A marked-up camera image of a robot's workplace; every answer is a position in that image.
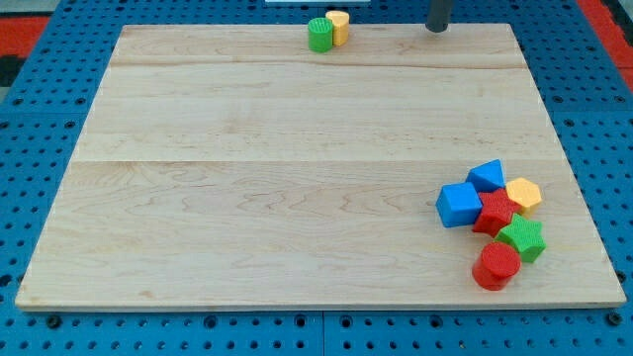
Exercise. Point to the blue cube block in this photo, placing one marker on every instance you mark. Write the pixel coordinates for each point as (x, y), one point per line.
(458, 204)

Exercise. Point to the yellow hexagon block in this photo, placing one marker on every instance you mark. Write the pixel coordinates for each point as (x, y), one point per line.
(526, 194)

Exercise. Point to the light wooden board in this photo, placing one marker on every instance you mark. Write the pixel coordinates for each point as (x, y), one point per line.
(231, 168)

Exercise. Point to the blue triangle block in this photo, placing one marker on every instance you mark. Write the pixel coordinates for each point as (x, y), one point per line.
(487, 177)

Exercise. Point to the red star block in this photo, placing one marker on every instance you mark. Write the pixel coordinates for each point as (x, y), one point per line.
(497, 212)

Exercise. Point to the green circle block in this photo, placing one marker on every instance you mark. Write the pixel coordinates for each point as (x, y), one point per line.
(320, 32)

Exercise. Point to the green star block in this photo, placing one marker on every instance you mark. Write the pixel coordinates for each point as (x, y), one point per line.
(524, 236)

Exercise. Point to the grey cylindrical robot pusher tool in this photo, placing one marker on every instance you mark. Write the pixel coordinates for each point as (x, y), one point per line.
(439, 14)

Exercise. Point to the yellow heart block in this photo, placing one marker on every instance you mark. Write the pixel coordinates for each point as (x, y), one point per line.
(340, 21)

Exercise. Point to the red cylinder block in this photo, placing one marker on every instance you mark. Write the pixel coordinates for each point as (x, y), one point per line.
(496, 265)

